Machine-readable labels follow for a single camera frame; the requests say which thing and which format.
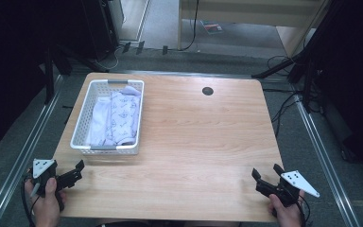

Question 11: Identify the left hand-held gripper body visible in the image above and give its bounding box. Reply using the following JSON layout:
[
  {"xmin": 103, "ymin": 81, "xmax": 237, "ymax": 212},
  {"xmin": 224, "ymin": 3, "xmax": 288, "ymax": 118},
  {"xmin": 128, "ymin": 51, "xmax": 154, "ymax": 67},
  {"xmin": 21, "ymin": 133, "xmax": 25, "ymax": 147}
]
[{"xmin": 31, "ymin": 158, "xmax": 74, "ymax": 213}]

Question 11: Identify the aluminium floor rail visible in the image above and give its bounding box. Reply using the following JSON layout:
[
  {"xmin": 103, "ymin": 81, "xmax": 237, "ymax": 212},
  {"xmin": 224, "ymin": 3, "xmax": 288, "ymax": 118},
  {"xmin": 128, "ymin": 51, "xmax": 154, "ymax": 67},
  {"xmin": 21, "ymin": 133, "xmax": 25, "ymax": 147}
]
[
  {"xmin": 291, "ymin": 84, "xmax": 362, "ymax": 227},
  {"xmin": 0, "ymin": 75, "xmax": 65, "ymax": 227}
]

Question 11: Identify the black hanging cable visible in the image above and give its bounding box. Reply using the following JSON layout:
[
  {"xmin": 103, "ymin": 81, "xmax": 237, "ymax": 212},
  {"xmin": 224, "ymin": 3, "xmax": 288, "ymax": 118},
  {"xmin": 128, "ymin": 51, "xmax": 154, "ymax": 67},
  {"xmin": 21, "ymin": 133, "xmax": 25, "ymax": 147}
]
[{"xmin": 177, "ymin": 0, "xmax": 200, "ymax": 52}]

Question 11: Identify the person's right hand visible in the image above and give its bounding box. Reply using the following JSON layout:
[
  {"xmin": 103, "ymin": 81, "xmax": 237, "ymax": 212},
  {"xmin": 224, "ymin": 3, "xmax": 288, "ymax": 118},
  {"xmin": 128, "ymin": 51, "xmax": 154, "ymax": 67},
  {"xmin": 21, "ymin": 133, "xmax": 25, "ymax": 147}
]
[{"xmin": 268, "ymin": 189, "xmax": 305, "ymax": 227}]

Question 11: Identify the black curtain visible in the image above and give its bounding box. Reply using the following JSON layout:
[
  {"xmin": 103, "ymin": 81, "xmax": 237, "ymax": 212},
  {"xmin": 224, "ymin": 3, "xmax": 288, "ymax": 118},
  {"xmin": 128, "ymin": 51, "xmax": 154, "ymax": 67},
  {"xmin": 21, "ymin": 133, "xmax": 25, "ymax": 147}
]
[
  {"xmin": 306, "ymin": 0, "xmax": 363, "ymax": 175},
  {"xmin": 0, "ymin": 0, "xmax": 88, "ymax": 156}
]

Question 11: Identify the white patterned cloth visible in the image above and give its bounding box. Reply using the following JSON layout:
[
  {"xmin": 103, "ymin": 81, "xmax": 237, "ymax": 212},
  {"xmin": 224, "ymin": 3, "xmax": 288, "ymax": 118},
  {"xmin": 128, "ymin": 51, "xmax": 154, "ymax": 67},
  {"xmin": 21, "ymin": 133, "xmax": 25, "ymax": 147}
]
[{"xmin": 103, "ymin": 85, "xmax": 143, "ymax": 147}]

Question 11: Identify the plain white cloth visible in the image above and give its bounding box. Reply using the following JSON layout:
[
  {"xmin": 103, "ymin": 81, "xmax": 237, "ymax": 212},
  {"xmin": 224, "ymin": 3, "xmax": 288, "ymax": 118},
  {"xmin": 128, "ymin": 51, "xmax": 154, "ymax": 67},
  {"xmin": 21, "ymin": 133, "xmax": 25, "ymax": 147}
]
[{"xmin": 85, "ymin": 96, "xmax": 113, "ymax": 147}]

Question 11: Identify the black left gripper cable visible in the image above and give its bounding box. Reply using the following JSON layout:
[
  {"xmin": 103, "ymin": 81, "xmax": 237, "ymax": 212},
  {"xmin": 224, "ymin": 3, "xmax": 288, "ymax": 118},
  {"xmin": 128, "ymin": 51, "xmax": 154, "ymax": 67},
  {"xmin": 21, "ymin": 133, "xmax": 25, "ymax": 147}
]
[{"xmin": 20, "ymin": 174, "xmax": 36, "ymax": 227}]

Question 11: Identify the white plastic basket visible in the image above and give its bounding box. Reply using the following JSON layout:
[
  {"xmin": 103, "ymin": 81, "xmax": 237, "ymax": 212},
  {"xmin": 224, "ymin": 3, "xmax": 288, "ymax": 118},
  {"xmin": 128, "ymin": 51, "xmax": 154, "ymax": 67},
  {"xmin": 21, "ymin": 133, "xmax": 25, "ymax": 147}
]
[{"xmin": 69, "ymin": 79, "xmax": 146, "ymax": 156}]

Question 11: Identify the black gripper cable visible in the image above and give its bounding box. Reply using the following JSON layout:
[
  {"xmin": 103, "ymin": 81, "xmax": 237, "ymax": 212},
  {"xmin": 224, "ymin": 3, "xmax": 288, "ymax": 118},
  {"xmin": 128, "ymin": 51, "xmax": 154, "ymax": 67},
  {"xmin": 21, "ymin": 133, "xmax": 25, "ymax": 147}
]
[
  {"xmin": 296, "ymin": 194, "xmax": 312, "ymax": 227},
  {"xmin": 20, "ymin": 174, "xmax": 36, "ymax": 227}
]

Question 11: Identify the black cabinet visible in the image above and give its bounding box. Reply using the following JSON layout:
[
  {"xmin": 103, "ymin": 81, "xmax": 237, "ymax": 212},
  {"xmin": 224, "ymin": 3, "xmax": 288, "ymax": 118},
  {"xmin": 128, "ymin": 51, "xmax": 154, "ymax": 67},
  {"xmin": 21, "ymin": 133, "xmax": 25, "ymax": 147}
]
[{"xmin": 80, "ymin": 0, "xmax": 126, "ymax": 61}]

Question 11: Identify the person's left hand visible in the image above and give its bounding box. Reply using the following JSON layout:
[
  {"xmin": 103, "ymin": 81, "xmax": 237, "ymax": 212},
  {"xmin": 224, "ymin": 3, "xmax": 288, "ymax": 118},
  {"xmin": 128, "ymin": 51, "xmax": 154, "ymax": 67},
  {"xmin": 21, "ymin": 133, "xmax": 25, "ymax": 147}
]
[{"xmin": 25, "ymin": 177, "xmax": 67, "ymax": 227}]

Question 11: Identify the black floor cable bundle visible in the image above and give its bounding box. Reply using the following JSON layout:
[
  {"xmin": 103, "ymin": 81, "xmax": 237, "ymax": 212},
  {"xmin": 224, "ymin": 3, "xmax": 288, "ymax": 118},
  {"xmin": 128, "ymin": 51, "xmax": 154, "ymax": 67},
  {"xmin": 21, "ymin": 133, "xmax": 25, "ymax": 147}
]
[{"xmin": 262, "ymin": 55, "xmax": 326, "ymax": 138}]

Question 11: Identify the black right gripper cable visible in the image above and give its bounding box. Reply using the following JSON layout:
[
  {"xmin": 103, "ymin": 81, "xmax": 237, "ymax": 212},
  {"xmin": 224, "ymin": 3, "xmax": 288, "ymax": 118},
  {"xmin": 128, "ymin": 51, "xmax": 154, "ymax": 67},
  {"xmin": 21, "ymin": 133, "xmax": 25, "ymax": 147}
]
[{"xmin": 296, "ymin": 194, "xmax": 312, "ymax": 227}]

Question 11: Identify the light wooden furniture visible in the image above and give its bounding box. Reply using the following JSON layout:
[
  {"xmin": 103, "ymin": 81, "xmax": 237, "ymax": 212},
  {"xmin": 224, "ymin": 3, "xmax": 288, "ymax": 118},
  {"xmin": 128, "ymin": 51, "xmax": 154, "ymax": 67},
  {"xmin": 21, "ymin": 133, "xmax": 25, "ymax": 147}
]
[{"xmin": 177, "ymin": 0, "xmax": 333, "ymax": 59}]

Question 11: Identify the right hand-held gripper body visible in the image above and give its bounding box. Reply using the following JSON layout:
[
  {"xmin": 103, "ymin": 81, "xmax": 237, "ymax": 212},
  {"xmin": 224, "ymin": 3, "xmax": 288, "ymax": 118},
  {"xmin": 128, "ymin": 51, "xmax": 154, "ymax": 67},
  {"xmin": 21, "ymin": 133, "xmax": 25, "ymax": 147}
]
[{"xmin": 255, "ymin": 169, "xmax": 321, "ymax": 208}]

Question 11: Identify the white floor cable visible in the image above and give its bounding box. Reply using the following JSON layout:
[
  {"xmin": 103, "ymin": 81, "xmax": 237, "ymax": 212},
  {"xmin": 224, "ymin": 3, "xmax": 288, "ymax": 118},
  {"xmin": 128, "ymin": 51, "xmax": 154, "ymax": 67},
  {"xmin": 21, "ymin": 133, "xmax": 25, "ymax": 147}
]
[{"xmin": 94, "ymin": 43, "xmax": 121, "ymax": 72}]

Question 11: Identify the book with red cover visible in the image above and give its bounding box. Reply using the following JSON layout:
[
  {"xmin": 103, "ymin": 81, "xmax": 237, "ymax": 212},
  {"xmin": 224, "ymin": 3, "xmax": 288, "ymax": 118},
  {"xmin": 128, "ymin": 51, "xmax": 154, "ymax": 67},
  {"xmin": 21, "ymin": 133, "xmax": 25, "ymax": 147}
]
[{"xmin": 200, "ymin": 20, "xmax": 224, "ymax": 35}]

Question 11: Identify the black tripod stand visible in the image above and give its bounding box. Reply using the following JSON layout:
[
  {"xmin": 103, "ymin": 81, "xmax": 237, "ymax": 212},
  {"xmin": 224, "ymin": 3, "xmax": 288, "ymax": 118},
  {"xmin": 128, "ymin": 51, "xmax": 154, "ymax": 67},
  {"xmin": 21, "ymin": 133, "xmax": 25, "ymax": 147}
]
[{"xmin": 251, "ymin": 51, "xmax": 317, "ymax": 114}]

